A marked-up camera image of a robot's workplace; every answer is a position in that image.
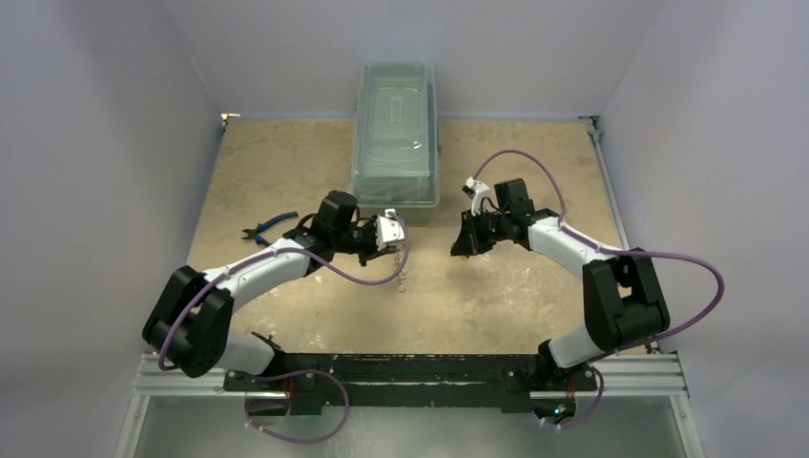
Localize aluminium frame rail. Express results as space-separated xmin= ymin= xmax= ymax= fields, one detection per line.
xmin=134 ymin=353 xmax=687 ymax=399

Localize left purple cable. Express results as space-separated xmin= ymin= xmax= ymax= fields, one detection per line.
xmin=157 ymin=215 xmax=412 ymax=444

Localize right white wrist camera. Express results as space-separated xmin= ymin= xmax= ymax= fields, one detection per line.
xmin=462 ymin=177 xmax=492 ymax=217

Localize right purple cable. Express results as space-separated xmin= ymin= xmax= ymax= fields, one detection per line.
xmin=472 ymin=149 xmax=727 ymax=431

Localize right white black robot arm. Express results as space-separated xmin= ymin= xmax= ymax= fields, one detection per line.
xmin=450 ymin=177 xmax=670 ymax=388

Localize clear plastic storage box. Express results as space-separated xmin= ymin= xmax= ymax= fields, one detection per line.
xmin=348 ymin=62 xmax=440 ymax=224

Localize blue handled pliers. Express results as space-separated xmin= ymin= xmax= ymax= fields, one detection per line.
xmin=240 ymin=211 xmax=300 ymax=248

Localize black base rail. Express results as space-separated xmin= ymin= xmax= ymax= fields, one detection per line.
xmin=224 ymin=353 xmax=598 ymax=418

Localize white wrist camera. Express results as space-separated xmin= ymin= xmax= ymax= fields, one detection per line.
xmin=375 ymin=208 xmax=405 ymax=251
xmin=462 ymin=177 xmax=492 ymax=217

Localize purple cable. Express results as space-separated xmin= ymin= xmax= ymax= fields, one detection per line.
xmin=157 ymin=215 xmax=412 ymax=444
xmin=472 ymin=149 xmax=727 ymax=431

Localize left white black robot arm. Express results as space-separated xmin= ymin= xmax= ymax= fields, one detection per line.
xmin=142 ymin=191 xmax=409 ymax=390

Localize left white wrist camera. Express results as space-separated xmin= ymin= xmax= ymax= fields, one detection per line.
xmin=375 ymin=208 xmax=405 ymax=251

